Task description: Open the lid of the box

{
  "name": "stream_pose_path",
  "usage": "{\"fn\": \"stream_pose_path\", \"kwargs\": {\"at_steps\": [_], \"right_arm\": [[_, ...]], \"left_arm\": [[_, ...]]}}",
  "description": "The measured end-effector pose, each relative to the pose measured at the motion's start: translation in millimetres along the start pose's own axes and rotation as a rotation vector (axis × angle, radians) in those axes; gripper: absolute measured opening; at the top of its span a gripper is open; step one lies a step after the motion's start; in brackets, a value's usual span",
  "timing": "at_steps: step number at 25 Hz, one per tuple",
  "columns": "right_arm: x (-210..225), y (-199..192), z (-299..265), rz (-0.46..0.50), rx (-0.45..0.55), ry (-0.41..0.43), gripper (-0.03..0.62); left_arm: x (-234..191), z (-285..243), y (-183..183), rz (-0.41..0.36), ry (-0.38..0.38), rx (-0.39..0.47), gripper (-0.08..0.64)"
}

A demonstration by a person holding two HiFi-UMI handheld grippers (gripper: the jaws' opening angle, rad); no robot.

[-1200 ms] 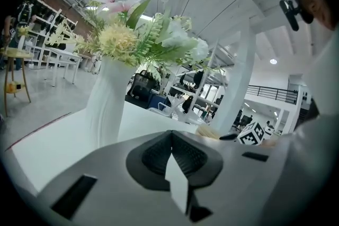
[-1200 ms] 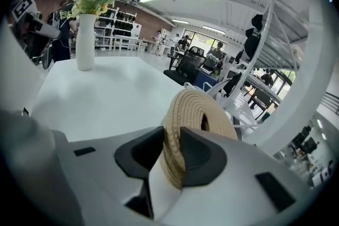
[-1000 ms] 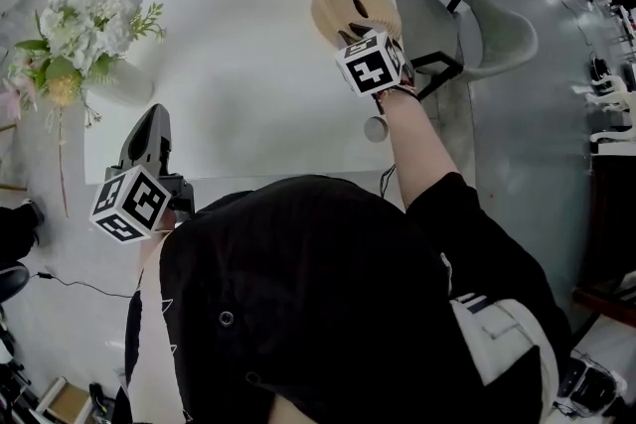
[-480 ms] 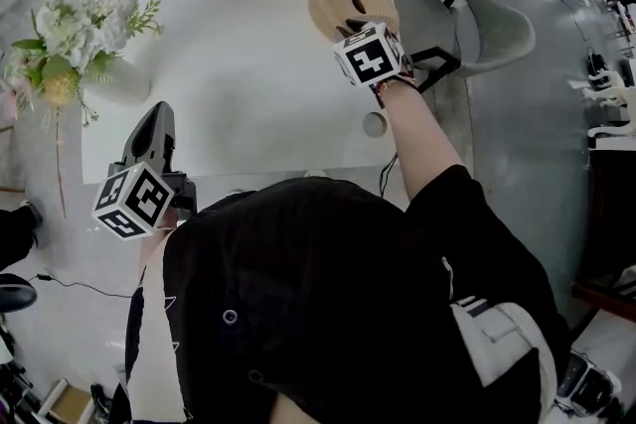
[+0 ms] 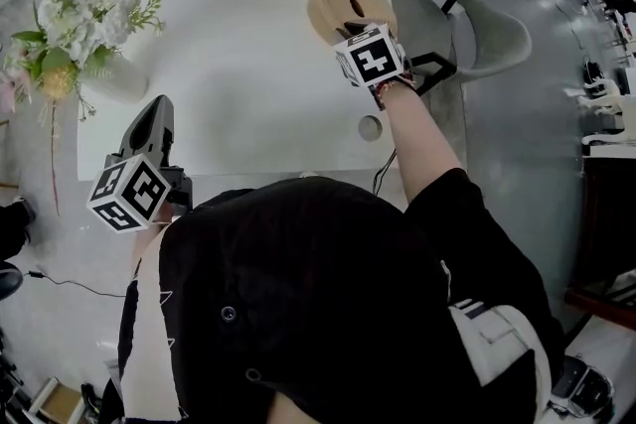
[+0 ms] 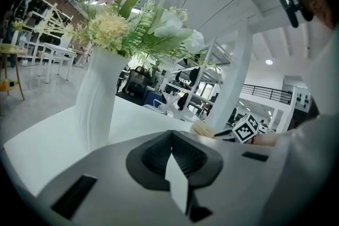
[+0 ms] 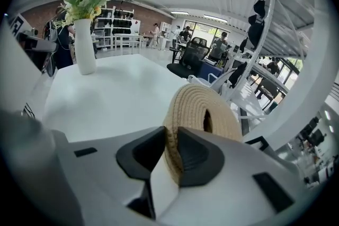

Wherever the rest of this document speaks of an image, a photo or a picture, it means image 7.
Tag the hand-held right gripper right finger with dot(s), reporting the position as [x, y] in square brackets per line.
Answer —
[201, 158]

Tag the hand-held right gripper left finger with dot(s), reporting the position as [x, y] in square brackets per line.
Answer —
[140, 156]

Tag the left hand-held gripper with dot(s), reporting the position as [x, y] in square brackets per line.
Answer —
[39, 45]

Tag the cream round lid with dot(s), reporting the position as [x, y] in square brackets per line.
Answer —
[196, 103]

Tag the white ceramic vase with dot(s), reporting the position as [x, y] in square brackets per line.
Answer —
[84, 47]

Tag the white storage shelf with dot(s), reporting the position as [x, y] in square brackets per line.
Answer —
[106, 34]

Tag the blue storage bin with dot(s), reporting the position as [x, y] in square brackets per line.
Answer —
[209, 70]

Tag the black mesh office chair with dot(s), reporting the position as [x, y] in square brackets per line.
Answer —
[192, 58]

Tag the large glass window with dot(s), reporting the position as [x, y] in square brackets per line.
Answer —
[209, 30]

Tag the ceiling tube light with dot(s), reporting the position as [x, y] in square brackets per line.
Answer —
[215, 18]

